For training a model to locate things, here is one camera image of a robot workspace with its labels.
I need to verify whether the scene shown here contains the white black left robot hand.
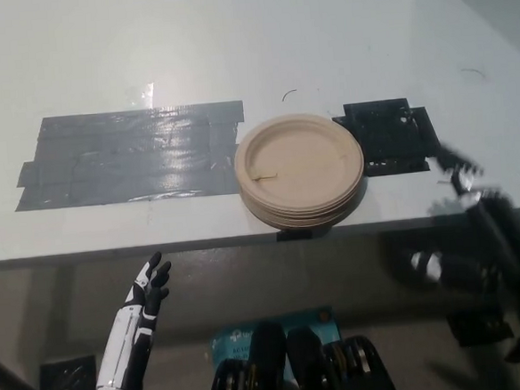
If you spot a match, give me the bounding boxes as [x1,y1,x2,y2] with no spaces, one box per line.
[85,249,182,390]

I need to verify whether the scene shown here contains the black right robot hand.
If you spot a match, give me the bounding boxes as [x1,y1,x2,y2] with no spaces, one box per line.
[432,135,515,214]

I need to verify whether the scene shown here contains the stack of beige paper plates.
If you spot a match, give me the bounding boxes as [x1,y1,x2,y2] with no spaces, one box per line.
[231,110,370,234]

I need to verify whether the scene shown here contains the black robot torso blocks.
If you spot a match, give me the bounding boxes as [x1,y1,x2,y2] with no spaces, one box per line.
[199,312,400,390]

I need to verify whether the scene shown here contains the large black tape patch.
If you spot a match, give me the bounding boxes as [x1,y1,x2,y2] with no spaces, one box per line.
[329,96,443,181]

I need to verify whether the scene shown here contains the teal cardboard box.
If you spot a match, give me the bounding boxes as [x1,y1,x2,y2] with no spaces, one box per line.
[207,305,345,386]

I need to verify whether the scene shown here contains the small black tape strip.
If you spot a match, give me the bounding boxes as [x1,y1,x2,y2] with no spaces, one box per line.
[274,228,316,242]

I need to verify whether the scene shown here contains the grey duct tape patch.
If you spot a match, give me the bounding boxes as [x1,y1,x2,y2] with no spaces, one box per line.
[8,99,251,214]

